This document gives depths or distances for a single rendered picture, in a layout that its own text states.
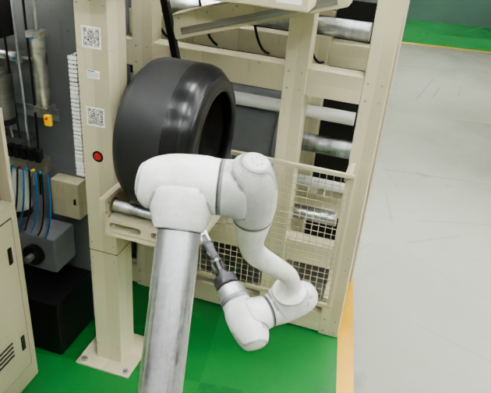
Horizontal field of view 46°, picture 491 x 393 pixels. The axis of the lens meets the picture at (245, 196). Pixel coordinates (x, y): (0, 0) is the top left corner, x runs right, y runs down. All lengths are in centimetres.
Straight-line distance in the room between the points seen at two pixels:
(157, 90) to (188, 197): 73
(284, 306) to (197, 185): 60
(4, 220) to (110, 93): 62
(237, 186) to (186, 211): 12
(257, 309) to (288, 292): 11
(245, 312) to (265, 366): 115
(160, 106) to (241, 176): 71
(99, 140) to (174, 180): 98
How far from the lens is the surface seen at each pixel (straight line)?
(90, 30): 210
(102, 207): 221
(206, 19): 233
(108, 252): 247
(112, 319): 269
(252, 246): 143
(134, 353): 289
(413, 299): 347
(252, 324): 172
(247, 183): 126
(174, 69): 201
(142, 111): 192
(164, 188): 128
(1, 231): 231
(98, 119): 219
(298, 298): 174
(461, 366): 315
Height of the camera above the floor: 204
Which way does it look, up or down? 29 degrees down
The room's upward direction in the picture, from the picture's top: 5 degrees clockwise
